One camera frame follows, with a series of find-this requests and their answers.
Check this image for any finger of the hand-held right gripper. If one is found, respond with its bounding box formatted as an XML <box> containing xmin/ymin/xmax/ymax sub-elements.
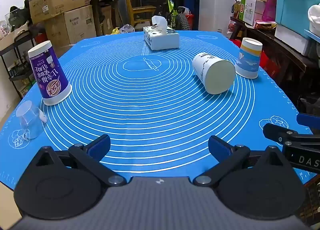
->
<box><xmin>296</xmin><ymin>113</ymin><xmax>320</xmax><ymax>128</ymax></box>
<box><xmin>263</xmin><ymin>123</ymin><xmax>313</xmax><ymax>146</ymax></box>

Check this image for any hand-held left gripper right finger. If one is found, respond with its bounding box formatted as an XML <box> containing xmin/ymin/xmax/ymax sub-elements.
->
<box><xmin>192</xmin><ymin>135</ymin><xmax>290</xmax><ymax>187</ymax></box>

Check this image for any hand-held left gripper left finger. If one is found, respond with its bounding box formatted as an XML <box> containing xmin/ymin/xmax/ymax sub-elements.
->
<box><xmin>30</xmin><ymin>134</ymin><xmax>127</xmax><ymax>187</ymax></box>

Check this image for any white paper cup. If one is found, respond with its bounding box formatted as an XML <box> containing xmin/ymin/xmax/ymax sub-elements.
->
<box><xmin>192</xmin><ymin>52</ymin><xmax>236</xmax><ymax>95</ymax></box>

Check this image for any clear plastic cup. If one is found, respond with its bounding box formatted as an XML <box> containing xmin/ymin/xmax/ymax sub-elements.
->
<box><xmin>15</xmin><ymin>100</ymin><xmax>48</xmax><ymax>139</ymax></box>

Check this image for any blue and yellow paper cup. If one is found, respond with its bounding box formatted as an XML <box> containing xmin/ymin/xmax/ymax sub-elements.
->
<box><xmin>234</xmin><ymin>37</ymin><xmax>263</xmax><ymax>79</ymax></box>

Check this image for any purple printed cup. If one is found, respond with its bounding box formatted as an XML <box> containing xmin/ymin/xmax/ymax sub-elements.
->
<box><xmin>27</xmin><ymin>40</ymin><xmax>73</xmax><ymax>106</ymax></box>

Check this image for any blue silicone baking mat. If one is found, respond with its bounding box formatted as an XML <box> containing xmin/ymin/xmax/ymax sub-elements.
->
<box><xmin>0</xmin><ymin>30</ymin><xmax>318</xmax><ymax>190</ymax></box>

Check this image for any red bag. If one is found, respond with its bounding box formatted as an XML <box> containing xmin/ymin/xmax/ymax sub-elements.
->
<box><xmin>259</xmin><ymin>50</ymin><xmax>281</xmax><ymax>78</ymax></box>

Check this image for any dark wooden side table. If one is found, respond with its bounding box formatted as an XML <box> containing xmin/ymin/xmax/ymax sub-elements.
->
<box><xmin>228</xmin><ymin>17</ymin><xmax>320</xmax><ymax>90</ymax></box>

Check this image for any white foam box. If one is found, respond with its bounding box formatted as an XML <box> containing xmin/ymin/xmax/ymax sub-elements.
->
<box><xmin>274</xmin><ymin>23</ymin><xmax>312</xmax><ymax>56</ymax></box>

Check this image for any white plastic bag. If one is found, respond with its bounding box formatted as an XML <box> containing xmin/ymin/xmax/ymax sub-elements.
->
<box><xmin>307</xmin><ymin>5</ymin><xmax>320</xmax><ymax>34</ymax></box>

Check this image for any black metal shelf rack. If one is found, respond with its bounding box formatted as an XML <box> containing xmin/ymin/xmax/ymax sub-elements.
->
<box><xmin>0</xmin><ymin>26</ymin><xmax>38</xmax><ymax>101</ymax></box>

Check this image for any teal plastic storage bin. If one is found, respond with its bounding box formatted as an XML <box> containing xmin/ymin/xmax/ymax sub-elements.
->
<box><xmin>273</xmin><ymin>0</ymin><xmax>320</xmax><ymax>39</ymax></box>

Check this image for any white tissue box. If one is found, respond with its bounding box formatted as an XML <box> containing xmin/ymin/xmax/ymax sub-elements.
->
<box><xmin>143</xmin><ymin>16</ymin><xmax>180</xmax><ymax>51</ymax></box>

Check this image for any pink bag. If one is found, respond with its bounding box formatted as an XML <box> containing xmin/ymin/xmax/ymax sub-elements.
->
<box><xmin>261</xmin><ymin>0</ymin><xmax>277</xmax><ymax>21</ymax></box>

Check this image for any green and white carton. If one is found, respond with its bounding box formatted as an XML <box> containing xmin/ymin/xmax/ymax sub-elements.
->
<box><xmin>238</xmin><ymin>0</ymin><xmax>265</xmax><ymax>26</ymax></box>

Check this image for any small brown cardboard box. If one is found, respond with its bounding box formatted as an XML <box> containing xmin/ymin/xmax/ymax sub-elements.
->
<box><xmin>99</xmin><ymin>5</ymin><xmax>113</xmax><ymax>35</ymax></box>

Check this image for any yellow drink bottle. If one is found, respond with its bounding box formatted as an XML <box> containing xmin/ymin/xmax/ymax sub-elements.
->
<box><xmin>233</xmin><ymin>0</ymin><xmax>242</xmax><ymax>19</ymax></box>

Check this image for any red bucket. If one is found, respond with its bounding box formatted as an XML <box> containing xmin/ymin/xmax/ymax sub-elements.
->
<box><xmin>184</xmin><ymin>14</ymin><xmax>194</xmax><ymax>30</ymax></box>

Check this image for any white chest freezer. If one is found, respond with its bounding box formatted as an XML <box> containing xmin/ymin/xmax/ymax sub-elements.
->
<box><xmin>198</xmin><ymin>0</ymin><xmax>237</xmax><ymax>32</ymax></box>

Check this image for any black and green bicycle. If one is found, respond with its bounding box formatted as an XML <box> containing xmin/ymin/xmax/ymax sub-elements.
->
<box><xmin>125</xmin><ymin>0</ymin><xmax>193</xmax><ymax>31</ymax></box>

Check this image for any wooden chair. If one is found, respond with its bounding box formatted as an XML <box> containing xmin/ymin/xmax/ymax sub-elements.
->
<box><xmin>122</xmin><ymin>0</ymin><xmax>157</xmax><ymax>32</ymax></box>

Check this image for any black cap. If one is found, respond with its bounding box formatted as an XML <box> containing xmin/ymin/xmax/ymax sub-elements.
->
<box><xmin>8</xmin><ymin>6</ymin><xmax>31</xmax><ymax>30</ymax></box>

